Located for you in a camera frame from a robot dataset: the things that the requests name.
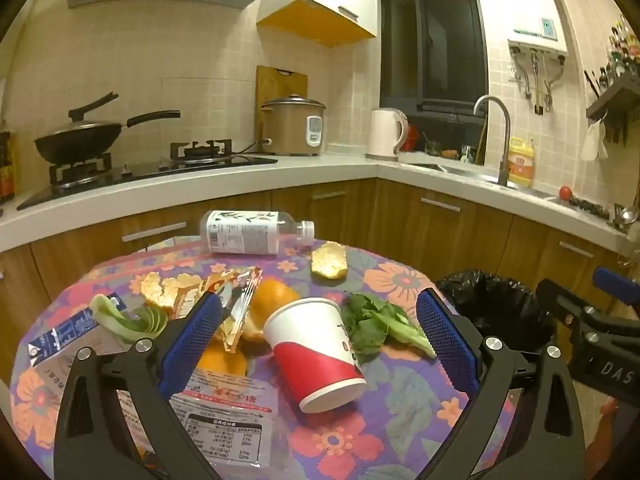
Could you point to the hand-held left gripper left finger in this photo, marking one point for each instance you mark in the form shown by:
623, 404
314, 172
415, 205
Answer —
192, 340

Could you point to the red and white paper cup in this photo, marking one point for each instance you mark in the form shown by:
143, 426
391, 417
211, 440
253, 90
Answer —
310, 350

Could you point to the wooden base cabinets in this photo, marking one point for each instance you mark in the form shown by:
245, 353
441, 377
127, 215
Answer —
400, 220

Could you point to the metal water pipes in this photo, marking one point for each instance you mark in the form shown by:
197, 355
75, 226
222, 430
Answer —
535, 75

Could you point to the curled orange peel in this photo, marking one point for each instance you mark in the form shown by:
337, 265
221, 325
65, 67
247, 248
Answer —
165, 290

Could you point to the red tomato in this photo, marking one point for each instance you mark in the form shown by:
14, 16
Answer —
565, 192

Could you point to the orange fruit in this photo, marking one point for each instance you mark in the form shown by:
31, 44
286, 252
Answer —
225, 360
272, 300

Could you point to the green leafy vegetable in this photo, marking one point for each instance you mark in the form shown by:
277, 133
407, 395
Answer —
370, 320

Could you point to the metal ladle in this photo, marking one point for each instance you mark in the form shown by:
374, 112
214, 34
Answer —
625, 215

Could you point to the white hanging rag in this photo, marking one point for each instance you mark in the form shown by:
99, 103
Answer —
592, 142

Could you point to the white water heater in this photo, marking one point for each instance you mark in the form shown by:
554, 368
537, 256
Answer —
530, 10

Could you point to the dark sauce bottle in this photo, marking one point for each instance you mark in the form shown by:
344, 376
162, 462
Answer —
6, 165

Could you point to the metal faucet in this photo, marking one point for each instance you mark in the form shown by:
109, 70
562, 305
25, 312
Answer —
504, 160

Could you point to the trash bin with black bag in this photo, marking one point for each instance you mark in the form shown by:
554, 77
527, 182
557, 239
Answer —
495, 310

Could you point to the row of seasoning bottles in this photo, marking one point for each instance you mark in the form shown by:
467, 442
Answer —
620, 55

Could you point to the yellow detergent bottle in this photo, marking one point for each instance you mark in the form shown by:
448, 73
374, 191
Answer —
520, 165

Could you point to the black gas stove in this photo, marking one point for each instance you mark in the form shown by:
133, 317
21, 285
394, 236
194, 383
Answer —
150, 170

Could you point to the black wok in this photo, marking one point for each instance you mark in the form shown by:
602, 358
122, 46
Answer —
75, 142

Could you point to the red plastic bag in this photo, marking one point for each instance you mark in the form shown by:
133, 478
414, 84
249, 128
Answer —
412, 139

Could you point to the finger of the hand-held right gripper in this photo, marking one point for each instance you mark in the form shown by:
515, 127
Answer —
617, 285
565, 305

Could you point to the wooden cutting board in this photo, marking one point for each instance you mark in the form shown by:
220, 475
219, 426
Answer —
280, 85

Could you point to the floral tablecloth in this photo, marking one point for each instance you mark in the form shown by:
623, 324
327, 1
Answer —
400, 280

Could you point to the brown rice cooker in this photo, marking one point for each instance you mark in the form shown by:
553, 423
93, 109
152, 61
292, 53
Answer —
290, 127

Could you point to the person's right hand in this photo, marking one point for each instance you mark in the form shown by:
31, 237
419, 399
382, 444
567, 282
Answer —
606, 430

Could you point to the orange snack wrapper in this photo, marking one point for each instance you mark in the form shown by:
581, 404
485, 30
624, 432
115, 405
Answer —
240, 290

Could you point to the clear plastic bottle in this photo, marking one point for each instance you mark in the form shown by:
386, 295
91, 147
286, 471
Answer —
245, 232

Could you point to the bok choy stalk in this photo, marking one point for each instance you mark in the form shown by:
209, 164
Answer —
115, 320

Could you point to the dark window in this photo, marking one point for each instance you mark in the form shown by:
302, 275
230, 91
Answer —
440, 35

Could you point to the clear printed plastic package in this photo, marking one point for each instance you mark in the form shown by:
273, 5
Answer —
225, 410

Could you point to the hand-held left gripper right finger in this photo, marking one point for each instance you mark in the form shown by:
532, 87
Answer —
447, 340

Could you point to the white electric kettle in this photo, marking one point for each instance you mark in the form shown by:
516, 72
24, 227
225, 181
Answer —
382, 132

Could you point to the thick orange peel piece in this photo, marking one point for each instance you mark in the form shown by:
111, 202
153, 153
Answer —
330, 260

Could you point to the steel sink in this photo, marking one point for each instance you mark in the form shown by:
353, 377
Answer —
470, 172

